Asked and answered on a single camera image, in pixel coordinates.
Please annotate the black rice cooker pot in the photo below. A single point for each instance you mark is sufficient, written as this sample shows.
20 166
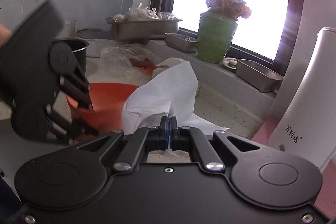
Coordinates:
79 49

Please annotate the white electric kettle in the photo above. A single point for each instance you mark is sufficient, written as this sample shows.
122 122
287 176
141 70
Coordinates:
307 129

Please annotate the green flower pot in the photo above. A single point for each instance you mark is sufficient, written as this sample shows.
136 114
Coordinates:
215 36

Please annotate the coral footed bowl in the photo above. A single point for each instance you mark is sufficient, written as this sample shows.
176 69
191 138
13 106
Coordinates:
107 103

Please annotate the tissue pack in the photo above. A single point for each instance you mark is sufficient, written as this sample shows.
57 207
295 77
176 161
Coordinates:
166 64

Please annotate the small steel tray right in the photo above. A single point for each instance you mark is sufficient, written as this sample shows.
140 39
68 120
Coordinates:
258 76

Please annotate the dried orange flowers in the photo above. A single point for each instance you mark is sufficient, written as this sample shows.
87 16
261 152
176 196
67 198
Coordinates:
233 9

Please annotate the person left hand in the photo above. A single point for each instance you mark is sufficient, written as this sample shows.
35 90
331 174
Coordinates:
5 35

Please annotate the round metal lid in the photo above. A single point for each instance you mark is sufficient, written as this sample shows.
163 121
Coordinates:
229 64

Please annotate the white paper tissue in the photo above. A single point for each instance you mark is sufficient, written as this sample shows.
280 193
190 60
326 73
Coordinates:
172 94

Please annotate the small steel tray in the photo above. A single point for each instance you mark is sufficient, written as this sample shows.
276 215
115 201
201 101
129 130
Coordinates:
258 76
181 42

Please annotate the small steel tray left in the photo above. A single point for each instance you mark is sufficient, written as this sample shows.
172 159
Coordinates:
181 42

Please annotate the steel steamer pot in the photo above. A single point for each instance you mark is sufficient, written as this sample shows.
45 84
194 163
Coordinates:
98 40

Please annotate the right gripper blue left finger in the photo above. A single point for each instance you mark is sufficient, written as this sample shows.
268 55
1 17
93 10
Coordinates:
138 145

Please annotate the clear plastic bag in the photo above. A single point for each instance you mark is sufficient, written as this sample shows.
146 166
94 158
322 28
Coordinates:
131 61

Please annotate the large steel tray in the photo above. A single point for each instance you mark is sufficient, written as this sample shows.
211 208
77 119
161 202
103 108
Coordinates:
142 23

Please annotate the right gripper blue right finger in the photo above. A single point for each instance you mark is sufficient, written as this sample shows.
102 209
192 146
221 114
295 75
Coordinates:
193 141

